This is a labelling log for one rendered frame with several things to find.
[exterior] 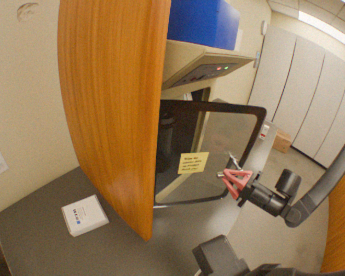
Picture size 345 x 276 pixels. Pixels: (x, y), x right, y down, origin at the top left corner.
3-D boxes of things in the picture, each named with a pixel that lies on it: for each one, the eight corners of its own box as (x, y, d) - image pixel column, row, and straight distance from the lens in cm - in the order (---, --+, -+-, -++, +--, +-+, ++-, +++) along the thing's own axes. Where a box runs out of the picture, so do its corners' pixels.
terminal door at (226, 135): (148, 206, 61) (150, 98, 33) (224, 196, 70) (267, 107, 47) (148, 208, 61) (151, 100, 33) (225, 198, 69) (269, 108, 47)
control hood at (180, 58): (143, 90, 32) (147, 38, 30) (218, 74, 58) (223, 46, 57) (193, 112, 25) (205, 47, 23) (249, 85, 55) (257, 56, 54)
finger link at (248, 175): (231, 158, 48) (259, 174, 48) (223, 175, 53) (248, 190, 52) (220, 171, 43) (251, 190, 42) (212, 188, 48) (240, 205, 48)
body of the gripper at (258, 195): (258, 168, 46) (279, 181, 47) (243, 191, 53) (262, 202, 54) (250, 182, 41) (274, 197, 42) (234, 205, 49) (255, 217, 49)
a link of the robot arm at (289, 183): (295, 226, 43) (295, 224, 52) (318, 183, 44) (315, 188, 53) (259, 203, 45) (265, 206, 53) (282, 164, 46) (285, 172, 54)
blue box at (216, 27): (164, 39, 32) (170, -4, 33) (194, 41, 40) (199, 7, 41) (212, 47, 26) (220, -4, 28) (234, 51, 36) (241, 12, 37)
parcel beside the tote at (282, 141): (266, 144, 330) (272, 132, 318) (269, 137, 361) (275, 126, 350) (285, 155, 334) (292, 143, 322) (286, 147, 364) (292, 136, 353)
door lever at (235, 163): (210, 167, 49) (212, 161, 48) (236, 165, 54) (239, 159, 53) (216, 181, 46) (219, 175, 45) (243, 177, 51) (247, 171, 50)
